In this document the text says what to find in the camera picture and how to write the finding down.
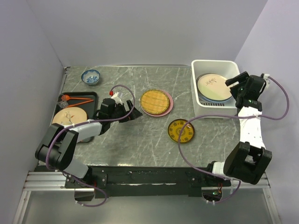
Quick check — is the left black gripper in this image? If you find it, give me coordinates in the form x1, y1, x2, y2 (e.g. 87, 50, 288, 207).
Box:
109, 100, 142, 123

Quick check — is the aluminium rail frame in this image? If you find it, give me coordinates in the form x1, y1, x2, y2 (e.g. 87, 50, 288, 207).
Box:
12, 169, 78, 224

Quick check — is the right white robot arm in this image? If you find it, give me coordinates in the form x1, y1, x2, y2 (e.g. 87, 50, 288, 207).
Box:
204, 72, 272, 186

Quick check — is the black tray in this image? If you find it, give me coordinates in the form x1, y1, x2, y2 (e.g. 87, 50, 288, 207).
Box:
48, 91, 98, 144

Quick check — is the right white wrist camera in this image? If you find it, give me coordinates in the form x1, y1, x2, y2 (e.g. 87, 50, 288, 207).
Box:
261, 73, 271, 89

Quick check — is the white plastic bin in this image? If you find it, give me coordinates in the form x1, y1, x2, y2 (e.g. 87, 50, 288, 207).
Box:
191, 60, 240, 118

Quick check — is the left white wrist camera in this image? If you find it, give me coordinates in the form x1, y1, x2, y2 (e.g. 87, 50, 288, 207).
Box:
111, 91, 123, 105

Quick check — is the pink plate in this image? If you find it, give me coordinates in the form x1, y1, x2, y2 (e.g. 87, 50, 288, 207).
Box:
141, 90, 174, 117

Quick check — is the yellow patterned plate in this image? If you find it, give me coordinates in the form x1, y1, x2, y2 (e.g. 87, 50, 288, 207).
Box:
167, 119, 196, 144

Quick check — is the woven bamboo plate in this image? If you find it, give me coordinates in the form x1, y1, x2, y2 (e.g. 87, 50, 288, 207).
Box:
140, 89, 170, 113

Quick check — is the orange spoon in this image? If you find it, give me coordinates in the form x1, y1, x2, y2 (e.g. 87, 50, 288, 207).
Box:
61, 95, 91, 101

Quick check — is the clear plastic cup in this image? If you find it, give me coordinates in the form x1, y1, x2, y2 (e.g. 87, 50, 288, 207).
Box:
57, 99, 68, 109

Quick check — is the grey reindeer plate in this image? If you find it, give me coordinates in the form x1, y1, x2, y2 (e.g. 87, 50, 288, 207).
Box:
195, 78, 209, 102

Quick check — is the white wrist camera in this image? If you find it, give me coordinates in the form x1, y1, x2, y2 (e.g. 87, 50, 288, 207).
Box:
111, 91, 123, 105
261, 73, 271, 89

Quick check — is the cream plate with bird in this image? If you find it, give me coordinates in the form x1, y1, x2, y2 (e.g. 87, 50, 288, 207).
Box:
52, 107, 87, 126

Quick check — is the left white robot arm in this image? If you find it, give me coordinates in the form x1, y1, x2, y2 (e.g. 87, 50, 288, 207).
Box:
35, 98, 142, 188

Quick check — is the blue white porcelain bowl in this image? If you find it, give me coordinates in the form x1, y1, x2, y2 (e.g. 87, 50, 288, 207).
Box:
81, 70, 100, 86

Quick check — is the orange chopstick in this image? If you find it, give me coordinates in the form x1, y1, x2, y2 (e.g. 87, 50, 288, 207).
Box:
67, 99, 94, 108

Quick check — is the black base beam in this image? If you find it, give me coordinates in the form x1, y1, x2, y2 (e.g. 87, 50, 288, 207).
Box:
64, 164, 234, 198

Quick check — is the blue plate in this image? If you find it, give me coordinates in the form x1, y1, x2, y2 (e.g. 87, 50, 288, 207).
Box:
203, 98, 231, 103

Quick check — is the cream plate with twig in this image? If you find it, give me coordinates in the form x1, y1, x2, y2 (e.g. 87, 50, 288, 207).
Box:
198, 73, 232, 100

